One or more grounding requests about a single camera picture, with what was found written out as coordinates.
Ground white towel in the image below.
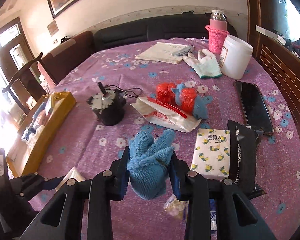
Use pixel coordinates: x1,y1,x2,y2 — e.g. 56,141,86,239
27,125,45,150

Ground blue knitted glove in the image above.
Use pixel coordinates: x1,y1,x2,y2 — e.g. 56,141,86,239
127,129,175,200
171,83,208,120

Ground lemon print tissue pack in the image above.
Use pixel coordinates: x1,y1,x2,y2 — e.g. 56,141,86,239
190,128,230,180

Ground black foil packet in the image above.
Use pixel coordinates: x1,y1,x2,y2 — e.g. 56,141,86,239
228,120,265,199

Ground yellow cardboard tray box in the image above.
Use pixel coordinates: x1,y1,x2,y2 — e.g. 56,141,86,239
6,92,76,177

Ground black smartphone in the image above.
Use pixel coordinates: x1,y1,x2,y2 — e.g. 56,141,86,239
233,80,274,136

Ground purple floral tablecloth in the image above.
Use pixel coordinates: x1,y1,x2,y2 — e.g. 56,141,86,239
38,42,300,239

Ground black electric motor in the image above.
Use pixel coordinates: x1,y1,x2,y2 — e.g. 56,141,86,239
86,81,142,126

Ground white red plastic bag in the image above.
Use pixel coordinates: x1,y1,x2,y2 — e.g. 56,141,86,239
130,96,201,133

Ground dark wooden chair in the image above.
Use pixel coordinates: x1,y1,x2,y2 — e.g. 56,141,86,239
2,53,46,108

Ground red plastic item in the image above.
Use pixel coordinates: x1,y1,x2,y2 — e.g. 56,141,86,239
156,83,197,114

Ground maroon armchair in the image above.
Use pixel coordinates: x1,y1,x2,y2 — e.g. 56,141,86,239
38,31,94,89

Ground white work glove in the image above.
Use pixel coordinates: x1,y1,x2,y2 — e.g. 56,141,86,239
183,49,222,79

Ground grey comb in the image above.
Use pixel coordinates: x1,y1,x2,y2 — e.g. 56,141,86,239
172,45,194,56

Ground white notebook paper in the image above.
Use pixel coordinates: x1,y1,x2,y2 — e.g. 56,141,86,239
135,42,190,64

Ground pink thermos bottle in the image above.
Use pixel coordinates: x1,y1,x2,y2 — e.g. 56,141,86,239
205,10,229,54

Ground black sofa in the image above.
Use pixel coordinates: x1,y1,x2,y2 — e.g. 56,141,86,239
93,13,239,52

